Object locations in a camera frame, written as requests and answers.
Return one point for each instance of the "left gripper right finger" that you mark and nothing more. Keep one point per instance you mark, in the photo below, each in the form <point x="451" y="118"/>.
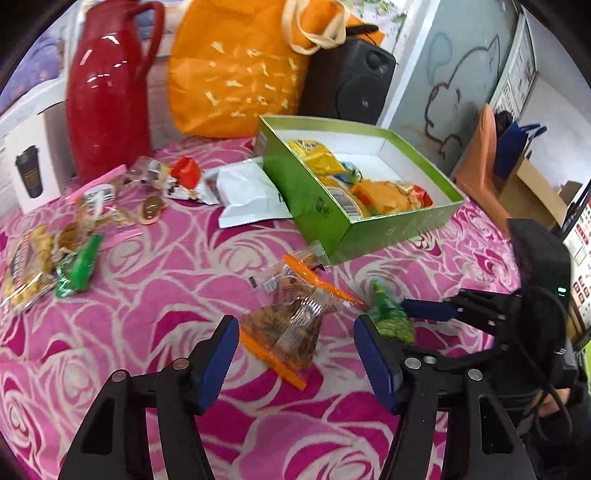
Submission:
<point x="482" y="441"/>

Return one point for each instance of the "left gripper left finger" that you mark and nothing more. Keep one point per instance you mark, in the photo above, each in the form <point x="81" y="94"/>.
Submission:
<point x="112" y="440"/>

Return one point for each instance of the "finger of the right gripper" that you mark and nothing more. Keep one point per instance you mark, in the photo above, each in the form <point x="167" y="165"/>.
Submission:
<point x="481" y="360"/>
<point x="488" y="312"/>

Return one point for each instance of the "green pea snack packet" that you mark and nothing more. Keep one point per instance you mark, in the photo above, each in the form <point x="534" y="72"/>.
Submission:
<point x="388" y="315"/>

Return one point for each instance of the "red peanut snack packet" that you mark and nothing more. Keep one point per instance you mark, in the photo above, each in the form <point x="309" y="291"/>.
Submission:
<point x="417" y="197"/>

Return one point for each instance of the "orange snack packet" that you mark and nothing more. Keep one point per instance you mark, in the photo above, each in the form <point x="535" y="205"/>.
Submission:
<point x="384" y="198"/>

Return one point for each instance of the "Danco Galette cookie bag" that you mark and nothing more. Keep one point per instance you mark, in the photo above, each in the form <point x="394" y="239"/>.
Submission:
<point x="29" y="274"/>

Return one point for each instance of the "yellow barcode snack bag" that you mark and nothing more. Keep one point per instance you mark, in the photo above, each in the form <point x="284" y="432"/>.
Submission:
<point x="353" y="207"/>

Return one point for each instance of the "blue plum snack packet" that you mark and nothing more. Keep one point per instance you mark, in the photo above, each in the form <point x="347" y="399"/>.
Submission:
<point x="351" y="175"/>

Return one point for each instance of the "clear brown nut packet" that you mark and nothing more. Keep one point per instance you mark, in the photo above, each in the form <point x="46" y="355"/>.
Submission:
<point x="283" y="333"/>

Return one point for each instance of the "large yellow chip bag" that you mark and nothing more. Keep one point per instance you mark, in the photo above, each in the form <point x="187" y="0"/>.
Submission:
<point x="317" y="157"/>

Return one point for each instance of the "pink plum melon-seed bag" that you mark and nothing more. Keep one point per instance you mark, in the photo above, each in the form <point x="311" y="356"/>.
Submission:
<point x="98" y="212"/>

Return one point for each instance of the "white foil packet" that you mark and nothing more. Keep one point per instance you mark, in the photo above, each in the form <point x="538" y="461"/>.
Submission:
<point x="248" y="195"/>

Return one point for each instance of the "green candy packet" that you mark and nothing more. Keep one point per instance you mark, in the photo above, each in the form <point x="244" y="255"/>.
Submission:
<point x="74" y="272"/>

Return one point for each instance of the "person's right hand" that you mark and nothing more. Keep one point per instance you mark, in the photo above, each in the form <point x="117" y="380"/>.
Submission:
<point x="546" y="404"/>

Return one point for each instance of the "orange chair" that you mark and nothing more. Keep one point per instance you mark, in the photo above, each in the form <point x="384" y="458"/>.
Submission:
<point x="474" y="176"/>

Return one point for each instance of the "blue bag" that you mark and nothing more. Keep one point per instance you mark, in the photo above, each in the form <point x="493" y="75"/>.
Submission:
<point x="512" y="144"/>

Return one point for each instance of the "pink rose tablecloth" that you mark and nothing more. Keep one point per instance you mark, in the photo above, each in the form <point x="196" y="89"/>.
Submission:
<point x="152" y="298"/>

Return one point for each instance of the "green gift box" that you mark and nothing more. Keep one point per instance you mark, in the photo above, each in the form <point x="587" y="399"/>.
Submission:
<point x="325" y="210"/>

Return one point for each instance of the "round jelly cup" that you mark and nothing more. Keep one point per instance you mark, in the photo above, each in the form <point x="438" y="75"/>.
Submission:
<point x="149" y="211"/>

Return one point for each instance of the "black speaker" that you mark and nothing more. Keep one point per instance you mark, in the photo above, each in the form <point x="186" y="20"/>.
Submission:
<point x="349" y="82"/>

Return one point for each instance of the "red candy wrapper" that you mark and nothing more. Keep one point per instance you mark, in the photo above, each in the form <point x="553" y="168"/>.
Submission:
<point x="186" y="172"/>

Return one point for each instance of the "white coffee cup box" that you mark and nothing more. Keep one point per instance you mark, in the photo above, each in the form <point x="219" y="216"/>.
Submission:
<point x="31" y="164"/>

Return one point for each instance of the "red thermos jug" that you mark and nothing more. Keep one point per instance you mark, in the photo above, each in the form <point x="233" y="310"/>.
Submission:
<point x="106" y="94"/>

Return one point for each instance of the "orange tote bag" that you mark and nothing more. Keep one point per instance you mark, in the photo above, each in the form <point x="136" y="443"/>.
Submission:
<point x="234" y="61"/>

